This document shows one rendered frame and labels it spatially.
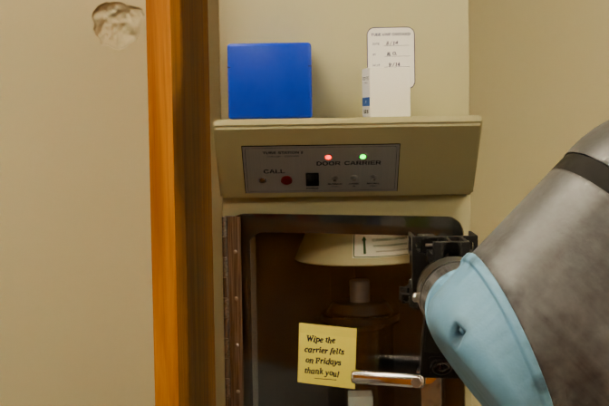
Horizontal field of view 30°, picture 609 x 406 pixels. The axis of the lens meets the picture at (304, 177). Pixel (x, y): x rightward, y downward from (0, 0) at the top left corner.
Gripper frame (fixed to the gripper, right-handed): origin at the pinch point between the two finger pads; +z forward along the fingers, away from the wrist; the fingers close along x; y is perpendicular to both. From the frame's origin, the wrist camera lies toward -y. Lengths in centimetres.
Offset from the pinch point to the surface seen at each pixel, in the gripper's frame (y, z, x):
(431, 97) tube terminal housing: 22.3, 11.6, -1.4
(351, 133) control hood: 18.0, 1.1, 9.3
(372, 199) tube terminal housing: 9.3, 11.6, 6.4
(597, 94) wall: 23, 55, -33
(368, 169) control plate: 13.4, 5.5, 7.1
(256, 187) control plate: 11.4, 7.6, 21.1
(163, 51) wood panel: 28.2, 2.8, 31.7
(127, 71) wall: 28, 55, 45
